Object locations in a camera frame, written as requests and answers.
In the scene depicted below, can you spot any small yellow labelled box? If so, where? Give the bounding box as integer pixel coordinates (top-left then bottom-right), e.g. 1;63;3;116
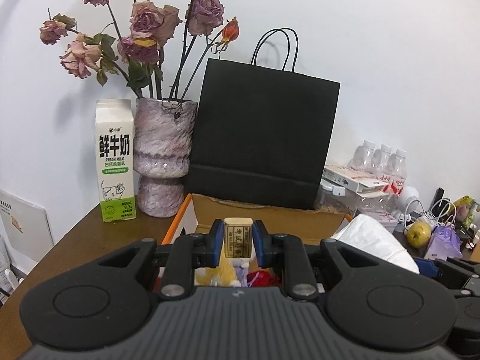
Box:
223;217;253;259

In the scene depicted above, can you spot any yellow white plush toy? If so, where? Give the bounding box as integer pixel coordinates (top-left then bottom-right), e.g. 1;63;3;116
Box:
194;250;256;287

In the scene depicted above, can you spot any red artificial rose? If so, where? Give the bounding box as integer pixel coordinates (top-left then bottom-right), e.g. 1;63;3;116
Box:
247;270;281;288

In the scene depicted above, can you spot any red orange cardboard box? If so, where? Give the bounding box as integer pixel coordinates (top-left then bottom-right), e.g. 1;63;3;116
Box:
153;193;353;293

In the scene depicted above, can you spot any white bottle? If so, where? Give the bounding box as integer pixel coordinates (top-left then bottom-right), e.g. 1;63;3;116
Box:
332;214;420;274

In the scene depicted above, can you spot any purple tissue pack bag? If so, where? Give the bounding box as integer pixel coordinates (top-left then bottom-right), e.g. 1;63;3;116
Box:
424;226;462;261

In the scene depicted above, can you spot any green yellow apple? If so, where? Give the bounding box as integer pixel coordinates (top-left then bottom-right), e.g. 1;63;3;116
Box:
406;221;432;249

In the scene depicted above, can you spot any floral tin box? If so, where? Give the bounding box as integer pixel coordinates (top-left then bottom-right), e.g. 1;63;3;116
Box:
364;211;399;233

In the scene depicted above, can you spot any black phone charger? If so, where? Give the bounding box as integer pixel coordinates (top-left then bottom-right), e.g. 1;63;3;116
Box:
430;188;445;217

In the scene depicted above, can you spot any white small desk fan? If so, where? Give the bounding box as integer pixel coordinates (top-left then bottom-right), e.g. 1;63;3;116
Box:
396;185;421;222

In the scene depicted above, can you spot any colourful snack packet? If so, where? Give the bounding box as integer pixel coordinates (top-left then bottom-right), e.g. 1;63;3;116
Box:
454;195;479;230

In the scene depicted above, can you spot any clear food container with lid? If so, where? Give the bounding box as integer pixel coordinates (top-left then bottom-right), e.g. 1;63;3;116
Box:
313;179;392;217

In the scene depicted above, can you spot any black paper shopping bag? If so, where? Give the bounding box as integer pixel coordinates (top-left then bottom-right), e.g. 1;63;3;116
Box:
184;27;342;211

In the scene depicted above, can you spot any right water bottle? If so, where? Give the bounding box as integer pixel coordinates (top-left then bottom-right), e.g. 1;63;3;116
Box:
386;149;408;195

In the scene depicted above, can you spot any water bottle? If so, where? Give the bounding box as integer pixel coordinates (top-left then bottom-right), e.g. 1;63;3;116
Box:
368;144;392;181
386;149;408;195
347;140;376;172

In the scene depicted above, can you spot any middle water bottle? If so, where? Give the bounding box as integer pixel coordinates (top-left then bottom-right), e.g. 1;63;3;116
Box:
368;144;392;181

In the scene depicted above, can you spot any purple textured vase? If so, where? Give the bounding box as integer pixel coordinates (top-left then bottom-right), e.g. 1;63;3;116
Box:
133;98;198;218

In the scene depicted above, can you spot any left water bottle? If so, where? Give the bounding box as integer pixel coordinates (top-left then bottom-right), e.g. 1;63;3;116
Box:
347;140;376;172

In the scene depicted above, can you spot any white green milk carton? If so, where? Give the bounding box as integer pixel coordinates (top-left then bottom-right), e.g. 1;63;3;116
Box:
95;99;137;223

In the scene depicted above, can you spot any white card booklet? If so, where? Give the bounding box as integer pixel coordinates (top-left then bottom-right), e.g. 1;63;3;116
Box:
1;190;55;275

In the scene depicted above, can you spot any dried rose bouquet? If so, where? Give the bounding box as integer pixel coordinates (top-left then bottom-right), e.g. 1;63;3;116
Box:
39;0;240;101

